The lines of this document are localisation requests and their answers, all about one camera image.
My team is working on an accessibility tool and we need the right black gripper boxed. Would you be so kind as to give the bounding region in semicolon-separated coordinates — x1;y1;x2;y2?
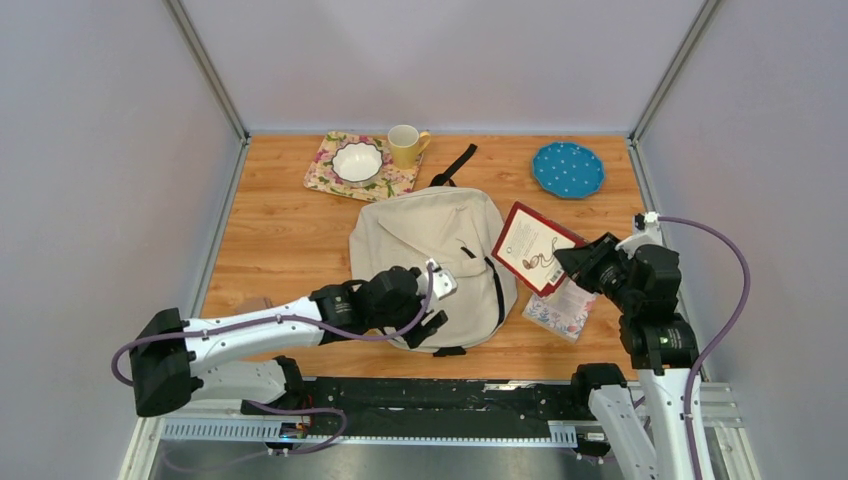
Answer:
552;232;638;313

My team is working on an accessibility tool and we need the floral patterned small book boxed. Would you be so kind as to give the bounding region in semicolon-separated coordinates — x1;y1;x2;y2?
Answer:
522;280;597;343

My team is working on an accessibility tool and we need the red bordered white book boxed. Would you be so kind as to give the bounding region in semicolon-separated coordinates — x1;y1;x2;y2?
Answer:
491;201;587;297

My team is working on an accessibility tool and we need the beige canvas backpack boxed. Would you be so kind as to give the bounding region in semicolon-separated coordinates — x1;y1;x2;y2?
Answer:
349;144;518;357

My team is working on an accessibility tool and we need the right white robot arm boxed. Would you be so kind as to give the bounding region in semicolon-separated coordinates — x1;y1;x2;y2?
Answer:
554;234;715;479

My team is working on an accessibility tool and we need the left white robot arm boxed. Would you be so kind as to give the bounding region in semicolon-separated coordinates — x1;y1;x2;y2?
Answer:
110;260;458;418

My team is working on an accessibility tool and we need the blue polka dot plate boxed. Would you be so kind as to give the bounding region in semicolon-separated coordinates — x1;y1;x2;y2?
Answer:
531;141;606;199

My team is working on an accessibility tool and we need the white bowl with dark rim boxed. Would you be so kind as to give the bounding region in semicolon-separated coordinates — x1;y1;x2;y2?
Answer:
331;143;383;187

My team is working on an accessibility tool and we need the yellow ceramic mug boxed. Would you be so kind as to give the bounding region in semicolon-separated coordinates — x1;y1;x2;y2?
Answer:
387;125;431;170

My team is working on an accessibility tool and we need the floral square tray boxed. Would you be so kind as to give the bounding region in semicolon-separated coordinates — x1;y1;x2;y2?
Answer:
303;131;423;202

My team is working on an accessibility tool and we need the small brown cardboard box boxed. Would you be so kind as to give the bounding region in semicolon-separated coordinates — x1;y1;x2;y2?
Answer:
234;297;273;315

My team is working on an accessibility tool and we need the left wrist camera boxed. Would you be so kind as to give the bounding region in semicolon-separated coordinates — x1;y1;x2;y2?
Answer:
423;259;458;300

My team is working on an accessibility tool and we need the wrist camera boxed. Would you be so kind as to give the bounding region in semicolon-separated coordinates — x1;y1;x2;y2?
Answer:
423;259;458;300
616;211;664;258

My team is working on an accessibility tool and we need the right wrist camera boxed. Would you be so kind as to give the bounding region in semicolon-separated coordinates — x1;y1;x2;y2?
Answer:
616;211;664;258

